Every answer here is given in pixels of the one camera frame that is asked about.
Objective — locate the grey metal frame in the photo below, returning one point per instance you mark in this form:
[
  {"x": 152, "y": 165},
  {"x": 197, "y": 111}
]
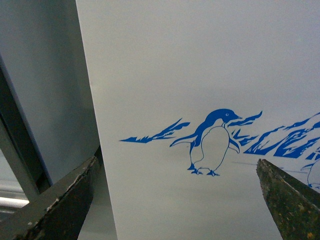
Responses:
[{"x": 69, "y": 132}]

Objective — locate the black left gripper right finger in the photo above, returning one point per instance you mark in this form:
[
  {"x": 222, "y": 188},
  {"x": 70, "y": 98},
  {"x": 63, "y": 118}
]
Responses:
[{"x": 294, "y": 207}]

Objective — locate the white chest freezer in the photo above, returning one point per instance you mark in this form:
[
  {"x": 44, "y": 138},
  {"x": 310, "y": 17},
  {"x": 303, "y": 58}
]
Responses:
[{"x": 188, "y": 96}]

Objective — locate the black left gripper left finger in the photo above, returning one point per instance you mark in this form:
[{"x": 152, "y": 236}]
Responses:
[{"x": 59, "y": 212}]

